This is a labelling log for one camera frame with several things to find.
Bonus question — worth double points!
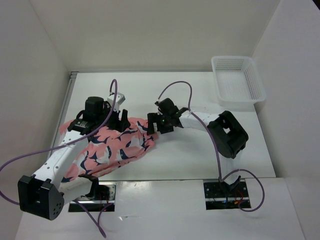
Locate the pink shark print shorts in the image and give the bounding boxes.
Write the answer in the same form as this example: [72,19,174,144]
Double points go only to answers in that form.
[62,117,159,183]

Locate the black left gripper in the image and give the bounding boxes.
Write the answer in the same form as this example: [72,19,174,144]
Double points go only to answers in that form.
[96,101,131,133]

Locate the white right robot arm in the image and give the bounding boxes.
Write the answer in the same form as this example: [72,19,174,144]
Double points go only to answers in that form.
[147,98,249,197]

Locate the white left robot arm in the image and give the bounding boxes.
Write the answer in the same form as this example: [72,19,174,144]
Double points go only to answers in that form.
[17,93,130,221]

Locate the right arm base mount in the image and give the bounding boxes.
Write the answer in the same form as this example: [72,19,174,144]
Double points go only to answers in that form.
[203,180,251,210]

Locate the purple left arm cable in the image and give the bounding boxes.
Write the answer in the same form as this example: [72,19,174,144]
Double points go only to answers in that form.
[0,79,119,238]

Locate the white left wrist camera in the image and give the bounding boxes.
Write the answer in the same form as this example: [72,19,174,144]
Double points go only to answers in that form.
[106,92,126,112]

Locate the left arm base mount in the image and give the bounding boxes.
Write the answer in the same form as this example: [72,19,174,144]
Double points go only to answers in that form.
[76,181,117,213]

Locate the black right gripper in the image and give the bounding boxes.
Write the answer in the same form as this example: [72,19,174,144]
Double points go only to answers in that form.
[147,112,174,136]

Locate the white plastic basket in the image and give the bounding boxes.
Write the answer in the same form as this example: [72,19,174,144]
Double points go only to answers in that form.
[211,55,266,109]

